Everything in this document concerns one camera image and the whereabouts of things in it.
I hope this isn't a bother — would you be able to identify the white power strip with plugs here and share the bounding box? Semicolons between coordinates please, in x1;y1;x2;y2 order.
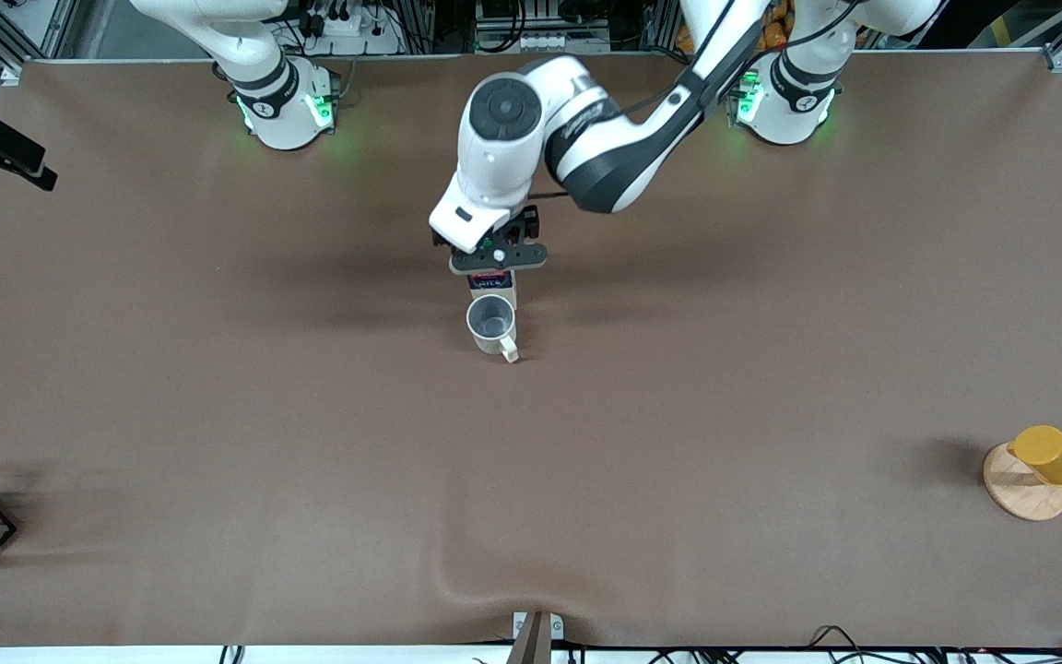
305;0;403;54

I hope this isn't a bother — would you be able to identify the orange snack pile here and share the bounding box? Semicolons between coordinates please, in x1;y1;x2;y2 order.
676;0;792;53

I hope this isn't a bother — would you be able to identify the beige ceramic mug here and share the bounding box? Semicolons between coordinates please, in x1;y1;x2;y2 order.
466;295;520;363

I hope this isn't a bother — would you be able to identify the long white power strip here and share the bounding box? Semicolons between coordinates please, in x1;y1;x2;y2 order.
517;32;610;53

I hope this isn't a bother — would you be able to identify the blue white milk carton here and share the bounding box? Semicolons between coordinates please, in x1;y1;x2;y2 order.
468;269;518;310

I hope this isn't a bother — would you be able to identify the yellow plastic cup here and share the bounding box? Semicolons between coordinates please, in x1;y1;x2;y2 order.
1009;425;1062;487

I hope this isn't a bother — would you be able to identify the round wooden cup stand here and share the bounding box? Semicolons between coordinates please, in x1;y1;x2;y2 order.
984;441;1062;522

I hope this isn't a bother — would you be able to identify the brown table cover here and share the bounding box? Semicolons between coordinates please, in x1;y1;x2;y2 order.
0;51;1062;648

